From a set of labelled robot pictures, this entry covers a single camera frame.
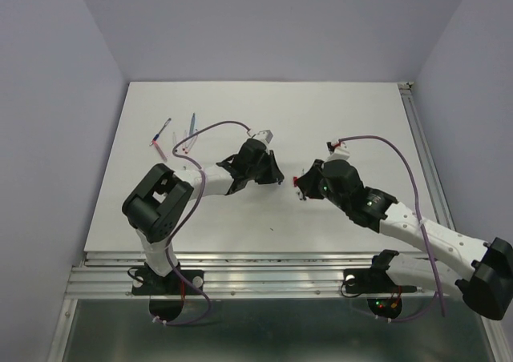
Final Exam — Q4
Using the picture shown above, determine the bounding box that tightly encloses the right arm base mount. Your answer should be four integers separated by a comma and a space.
340, 250, 418, 297

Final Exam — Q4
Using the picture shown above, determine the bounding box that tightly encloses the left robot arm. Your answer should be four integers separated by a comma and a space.
122, 131, 285, 293

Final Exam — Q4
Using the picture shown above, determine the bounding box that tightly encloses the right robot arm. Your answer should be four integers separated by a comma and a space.
294, 159, 512, 320

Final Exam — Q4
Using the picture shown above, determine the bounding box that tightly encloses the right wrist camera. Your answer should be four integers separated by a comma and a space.
327, 140, 350, 160

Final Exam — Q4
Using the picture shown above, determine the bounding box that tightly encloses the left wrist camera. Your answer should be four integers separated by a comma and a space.
253, 130, 273, 145

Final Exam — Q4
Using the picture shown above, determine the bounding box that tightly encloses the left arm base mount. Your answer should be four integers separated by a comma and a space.
127, 265, 200, 296

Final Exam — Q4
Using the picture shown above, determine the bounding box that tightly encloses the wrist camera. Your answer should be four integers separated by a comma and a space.
253, 130, 273, 145
327, 140, 350, 160

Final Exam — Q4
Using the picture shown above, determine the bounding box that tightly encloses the right side aluminium rail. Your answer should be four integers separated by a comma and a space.
398, 82, 455, 229

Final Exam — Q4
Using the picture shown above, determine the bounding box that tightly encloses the aluminium rail frame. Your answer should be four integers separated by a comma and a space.
48, 251, 512, 361

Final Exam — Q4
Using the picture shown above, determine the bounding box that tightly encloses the light blue pen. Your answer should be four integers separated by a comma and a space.
189, 113, 196, 135

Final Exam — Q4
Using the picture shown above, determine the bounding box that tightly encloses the blue gel pen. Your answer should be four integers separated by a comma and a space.
149, 118, 172, 147

